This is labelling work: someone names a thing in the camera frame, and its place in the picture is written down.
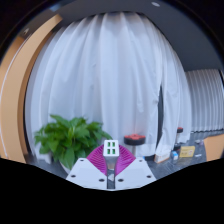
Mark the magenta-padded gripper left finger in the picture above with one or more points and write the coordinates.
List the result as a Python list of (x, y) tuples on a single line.
[(87, 173)]

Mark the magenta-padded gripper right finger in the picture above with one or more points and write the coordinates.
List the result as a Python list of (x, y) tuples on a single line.
[(135, 173)]

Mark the green plant in white pot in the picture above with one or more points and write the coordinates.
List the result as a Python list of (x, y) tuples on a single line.
[(68, 140)]

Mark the small blue white box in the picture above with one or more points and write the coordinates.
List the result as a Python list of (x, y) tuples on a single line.
[(174, 155)]

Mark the yellow card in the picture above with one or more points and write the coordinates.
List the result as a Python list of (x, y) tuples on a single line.
[(187, 151)]

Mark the small black red dumbbell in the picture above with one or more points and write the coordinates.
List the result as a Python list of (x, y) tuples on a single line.
[(180, 130)]

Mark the white curtain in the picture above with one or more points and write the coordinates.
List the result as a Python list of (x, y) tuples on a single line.
[(110, 76)]

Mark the white vertical blinds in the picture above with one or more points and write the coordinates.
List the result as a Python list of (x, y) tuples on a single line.
[(205, 100)]

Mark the round ceiling light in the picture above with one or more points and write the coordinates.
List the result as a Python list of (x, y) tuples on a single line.
[(155, 4)]

